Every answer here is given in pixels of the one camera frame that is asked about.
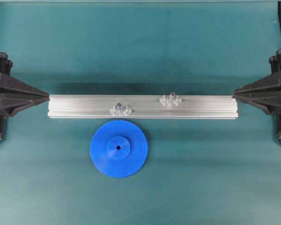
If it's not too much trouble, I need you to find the silver aluminium extrusion rail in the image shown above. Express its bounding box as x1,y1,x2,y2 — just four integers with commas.
48,95,238,120

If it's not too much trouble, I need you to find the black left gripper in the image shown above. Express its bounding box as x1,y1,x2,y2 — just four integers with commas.
0,52,49,141

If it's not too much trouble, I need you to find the clear shaft mount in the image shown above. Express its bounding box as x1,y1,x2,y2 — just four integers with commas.
109,103,132,116
159,92,182,106

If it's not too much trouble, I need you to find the large blue plastic gear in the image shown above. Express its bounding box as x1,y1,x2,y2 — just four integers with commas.
89,120,148,179

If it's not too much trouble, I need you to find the left clear shaft mount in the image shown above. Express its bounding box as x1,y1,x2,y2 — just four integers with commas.
109,103,132,116

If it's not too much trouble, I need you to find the right clear shaft mount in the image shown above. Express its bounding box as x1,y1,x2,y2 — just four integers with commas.
159,92,182,106

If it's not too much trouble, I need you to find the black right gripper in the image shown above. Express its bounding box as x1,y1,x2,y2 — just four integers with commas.
233,49,281,144

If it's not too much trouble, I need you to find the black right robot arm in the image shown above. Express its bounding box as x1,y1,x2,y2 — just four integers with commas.
232,1,281,144

